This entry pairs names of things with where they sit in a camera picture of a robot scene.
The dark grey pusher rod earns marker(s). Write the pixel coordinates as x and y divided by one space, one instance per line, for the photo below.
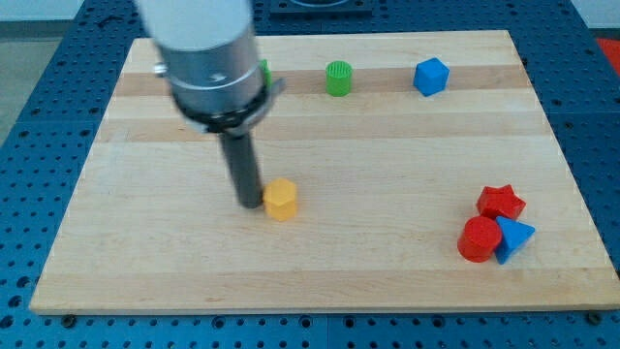
243 168

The yellow hexagon block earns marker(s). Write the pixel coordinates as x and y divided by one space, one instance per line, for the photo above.
280 199

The green block behind arm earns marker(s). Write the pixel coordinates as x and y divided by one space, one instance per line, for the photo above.
266 72

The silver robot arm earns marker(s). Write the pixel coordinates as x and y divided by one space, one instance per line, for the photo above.
210 59

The green cylinder block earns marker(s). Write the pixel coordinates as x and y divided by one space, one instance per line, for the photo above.
338 78

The wooden board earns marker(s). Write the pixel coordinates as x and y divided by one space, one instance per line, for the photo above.
386 180

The blue cube block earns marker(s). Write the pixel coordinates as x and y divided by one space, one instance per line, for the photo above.
431 77

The red cylinder block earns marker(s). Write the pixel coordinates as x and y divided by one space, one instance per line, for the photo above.
479 239

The red star block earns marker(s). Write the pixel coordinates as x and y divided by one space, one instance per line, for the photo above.
499 201

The blue triangle block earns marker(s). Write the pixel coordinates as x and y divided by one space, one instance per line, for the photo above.
514 235

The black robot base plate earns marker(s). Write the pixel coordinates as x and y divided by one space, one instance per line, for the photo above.
320 7

